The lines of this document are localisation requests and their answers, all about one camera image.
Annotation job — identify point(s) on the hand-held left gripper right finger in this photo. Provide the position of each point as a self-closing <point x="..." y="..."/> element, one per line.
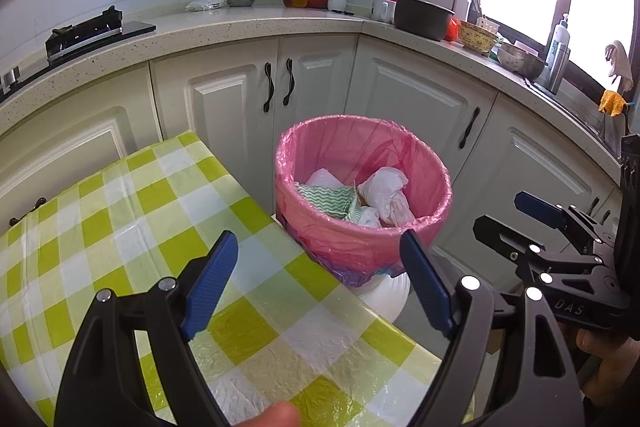
<point x="427" y="287"/>

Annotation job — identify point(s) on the white plastic bag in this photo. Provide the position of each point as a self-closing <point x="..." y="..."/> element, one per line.
<point x="206" y="3"/>

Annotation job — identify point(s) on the purple plastic bag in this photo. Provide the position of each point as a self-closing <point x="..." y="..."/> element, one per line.
<point x="350" y="269"/>

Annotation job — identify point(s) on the pink lined trash bin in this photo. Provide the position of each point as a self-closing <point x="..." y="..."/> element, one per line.
<point x="350" y="242"/>

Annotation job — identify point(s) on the black glass gas stove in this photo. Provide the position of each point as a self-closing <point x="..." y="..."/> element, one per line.
<point x="135" y="27"/>

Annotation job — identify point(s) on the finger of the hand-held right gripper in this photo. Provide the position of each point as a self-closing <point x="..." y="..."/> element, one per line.
<point x="500" y="237"/>
<point x="540" y="209"/>

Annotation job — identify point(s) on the white pump bottle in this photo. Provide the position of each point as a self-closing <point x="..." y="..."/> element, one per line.
<point x="560" y="34"/>

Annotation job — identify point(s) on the person's right hand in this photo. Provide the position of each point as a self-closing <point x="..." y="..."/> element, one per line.
<point x="607" y="357"/>

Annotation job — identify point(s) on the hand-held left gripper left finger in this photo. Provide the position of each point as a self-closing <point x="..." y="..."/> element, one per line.
<point x="210" y="287"/>

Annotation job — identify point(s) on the large white tissue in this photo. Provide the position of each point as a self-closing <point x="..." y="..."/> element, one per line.
<point x="385" y="194"/>

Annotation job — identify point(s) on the green checked tablecloth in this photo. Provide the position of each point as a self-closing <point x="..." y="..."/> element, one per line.
<point x="150" y="217"/>

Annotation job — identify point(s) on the person's left hand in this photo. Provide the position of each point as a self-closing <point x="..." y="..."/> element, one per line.
<point x="272" y="417"/>

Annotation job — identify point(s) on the white hanging cloth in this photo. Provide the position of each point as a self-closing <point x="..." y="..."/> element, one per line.
<point x="620" y="62"/>

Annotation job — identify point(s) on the red packet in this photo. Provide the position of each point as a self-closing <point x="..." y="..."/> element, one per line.
<point x="452" y="31"/>

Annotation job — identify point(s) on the green patterned cloth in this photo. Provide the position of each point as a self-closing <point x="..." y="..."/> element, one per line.
<point x="325" y="202"/>

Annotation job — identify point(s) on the yellow cloth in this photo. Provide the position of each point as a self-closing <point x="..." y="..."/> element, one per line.
<point x="612" y="103"/>

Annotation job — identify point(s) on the white kitchen cabinet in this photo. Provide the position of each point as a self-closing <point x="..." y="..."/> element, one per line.
<point x="225" y="97"/>

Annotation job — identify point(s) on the yellow patterned bowl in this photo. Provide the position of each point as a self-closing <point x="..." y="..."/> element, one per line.
<point x="477" y="38"/>

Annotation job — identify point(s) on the silver stove knob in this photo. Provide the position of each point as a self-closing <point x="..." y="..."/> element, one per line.
<point x="11" y="78"/>

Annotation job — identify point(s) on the small black utensil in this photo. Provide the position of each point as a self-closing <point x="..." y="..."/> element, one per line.
<point x="342" y="12"/>

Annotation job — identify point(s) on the white mug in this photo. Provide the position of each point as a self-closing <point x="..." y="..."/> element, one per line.
<point x="382" y="10"/>

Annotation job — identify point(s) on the small metal tray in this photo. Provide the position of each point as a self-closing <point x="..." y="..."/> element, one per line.
<point x="241" y="2"/>

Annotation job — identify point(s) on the dark grey inner pot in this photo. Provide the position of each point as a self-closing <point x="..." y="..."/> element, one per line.
<point x="422" y="21"/>

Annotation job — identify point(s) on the steel bowl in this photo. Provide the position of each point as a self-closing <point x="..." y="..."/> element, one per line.
<point x="520" y="63"/>

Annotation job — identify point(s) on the black burner grate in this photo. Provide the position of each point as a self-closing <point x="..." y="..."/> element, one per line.
<point x="82" y="34"/>

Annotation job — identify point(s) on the steel bottle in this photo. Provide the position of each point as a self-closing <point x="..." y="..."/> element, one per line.
<point x="559" y="69"/>

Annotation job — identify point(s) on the small white tissue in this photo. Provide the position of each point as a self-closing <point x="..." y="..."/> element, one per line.
<point x="324" y="178"/>

